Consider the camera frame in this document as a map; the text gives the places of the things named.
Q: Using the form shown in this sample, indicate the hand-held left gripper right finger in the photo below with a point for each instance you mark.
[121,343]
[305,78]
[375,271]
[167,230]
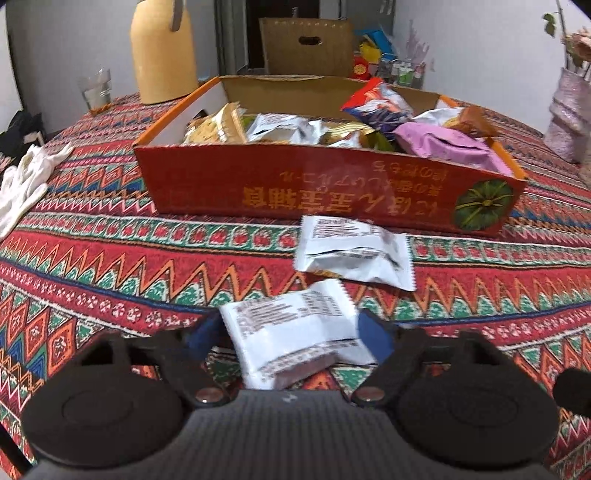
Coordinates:
[369,332]

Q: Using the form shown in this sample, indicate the red gift box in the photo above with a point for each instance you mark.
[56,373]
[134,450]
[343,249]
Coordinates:
[362,67]

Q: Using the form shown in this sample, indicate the pale pink pampas grass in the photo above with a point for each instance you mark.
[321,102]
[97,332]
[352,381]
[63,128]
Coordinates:
[419,48]

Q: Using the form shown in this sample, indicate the yellow thermos jug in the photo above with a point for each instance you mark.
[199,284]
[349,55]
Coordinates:
[161,60]

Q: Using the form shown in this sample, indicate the white cloth glove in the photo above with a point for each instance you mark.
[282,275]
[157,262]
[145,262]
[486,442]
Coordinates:
[25,184]

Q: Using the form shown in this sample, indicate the white snack packet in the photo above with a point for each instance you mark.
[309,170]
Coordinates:
[286,332]
[351,254]

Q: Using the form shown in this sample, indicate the glass cup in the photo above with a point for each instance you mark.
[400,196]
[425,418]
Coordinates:
[96,94]

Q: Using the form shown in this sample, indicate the pink textured vase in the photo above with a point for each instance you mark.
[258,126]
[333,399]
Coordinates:
[568,120]

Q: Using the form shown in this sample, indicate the metal utility cart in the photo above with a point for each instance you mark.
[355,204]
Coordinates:
[401,71]

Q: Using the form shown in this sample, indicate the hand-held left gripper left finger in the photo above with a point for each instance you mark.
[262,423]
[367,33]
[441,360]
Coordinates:
[205,333]

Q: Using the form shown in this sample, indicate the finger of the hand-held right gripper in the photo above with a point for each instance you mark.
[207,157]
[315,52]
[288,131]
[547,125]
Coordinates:
[575,392]

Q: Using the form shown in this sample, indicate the patterned red tablecloth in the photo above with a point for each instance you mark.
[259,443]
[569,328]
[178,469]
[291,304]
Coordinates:
[115,267]

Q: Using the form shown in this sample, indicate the red cardboard box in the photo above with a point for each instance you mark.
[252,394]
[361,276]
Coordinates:
[277,184]

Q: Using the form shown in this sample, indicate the black folding chair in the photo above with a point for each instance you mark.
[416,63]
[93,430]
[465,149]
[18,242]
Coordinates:
[21,134]

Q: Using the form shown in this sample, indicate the pile of assorted snack packets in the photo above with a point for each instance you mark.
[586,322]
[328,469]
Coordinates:
[438,143]

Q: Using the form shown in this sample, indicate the yellow bag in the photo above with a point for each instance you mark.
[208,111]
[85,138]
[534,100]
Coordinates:
[371,53]

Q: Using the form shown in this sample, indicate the wooden chair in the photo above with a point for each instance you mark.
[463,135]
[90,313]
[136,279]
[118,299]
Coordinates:
[286,50]

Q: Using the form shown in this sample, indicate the blue bag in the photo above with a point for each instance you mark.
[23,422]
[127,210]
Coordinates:
[376,39]

